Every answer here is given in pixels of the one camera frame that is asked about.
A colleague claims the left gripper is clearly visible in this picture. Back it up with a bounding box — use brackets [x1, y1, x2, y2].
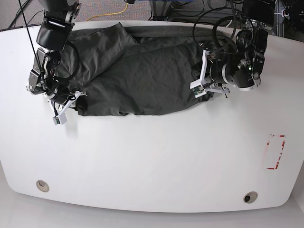
[197, 50, 230, 95]

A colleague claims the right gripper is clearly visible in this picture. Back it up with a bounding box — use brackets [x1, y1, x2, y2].
[46, 91, 87, 118]

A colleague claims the dark grey t-shirt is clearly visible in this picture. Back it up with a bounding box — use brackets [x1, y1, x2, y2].
[55, 24, 215, 116]

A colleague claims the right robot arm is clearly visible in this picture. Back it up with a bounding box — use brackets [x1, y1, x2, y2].
[27, 0, 85, 125]

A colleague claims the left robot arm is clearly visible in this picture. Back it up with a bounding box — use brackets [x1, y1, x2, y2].
[190, 0, 276, 98]

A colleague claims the red tape rectangle marking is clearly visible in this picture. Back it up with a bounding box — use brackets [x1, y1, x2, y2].
[263, 134, 286, 170]

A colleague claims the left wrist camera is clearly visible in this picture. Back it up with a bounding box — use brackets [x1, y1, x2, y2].
[190, 80, 207, 98]

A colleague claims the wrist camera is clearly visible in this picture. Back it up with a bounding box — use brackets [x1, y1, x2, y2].
[190, 80, 207, 98]
[53, 114, 67, 125]

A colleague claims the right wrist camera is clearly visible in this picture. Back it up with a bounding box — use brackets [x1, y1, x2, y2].
[53, 114, 67, 125]

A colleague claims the left table cable grommet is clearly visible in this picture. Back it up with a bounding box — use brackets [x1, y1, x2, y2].
[36, 180, 49, 192]

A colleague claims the table cable grommet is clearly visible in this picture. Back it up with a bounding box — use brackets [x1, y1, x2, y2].
[243, 191, 258, 204]
[36, 180, 49, 192]

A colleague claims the yellow cable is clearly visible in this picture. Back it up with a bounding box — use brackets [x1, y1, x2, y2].
[85, 0, 130, 22]

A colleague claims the right table cable grommet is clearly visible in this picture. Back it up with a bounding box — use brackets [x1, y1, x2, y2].
[243, 191, 258, 204]

